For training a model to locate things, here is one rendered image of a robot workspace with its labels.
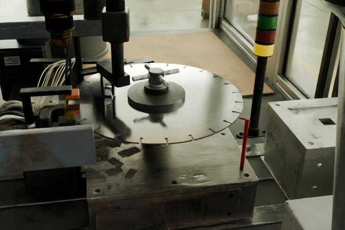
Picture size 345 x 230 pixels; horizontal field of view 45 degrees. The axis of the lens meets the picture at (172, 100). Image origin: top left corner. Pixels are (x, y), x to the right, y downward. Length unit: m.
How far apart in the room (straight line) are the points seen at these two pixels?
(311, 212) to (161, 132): 0.26
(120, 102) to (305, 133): 0.35
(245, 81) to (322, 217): 0.78
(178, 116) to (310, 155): 0.25
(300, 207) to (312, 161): 0.17
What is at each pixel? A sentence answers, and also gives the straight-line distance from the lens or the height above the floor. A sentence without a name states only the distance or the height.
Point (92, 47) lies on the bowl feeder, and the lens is 1.47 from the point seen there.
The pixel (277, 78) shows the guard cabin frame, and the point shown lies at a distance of 1.34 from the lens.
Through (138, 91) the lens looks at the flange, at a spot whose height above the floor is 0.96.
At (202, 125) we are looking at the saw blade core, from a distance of 0.71.
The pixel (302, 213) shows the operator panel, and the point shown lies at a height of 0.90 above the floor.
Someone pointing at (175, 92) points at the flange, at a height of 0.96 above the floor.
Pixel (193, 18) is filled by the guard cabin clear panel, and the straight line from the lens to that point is 1.90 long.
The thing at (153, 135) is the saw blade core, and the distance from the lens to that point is 0.68.
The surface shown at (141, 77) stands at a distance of 0.77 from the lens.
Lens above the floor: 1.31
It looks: 27 degrees down
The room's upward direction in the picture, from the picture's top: 1 degrees clockwise
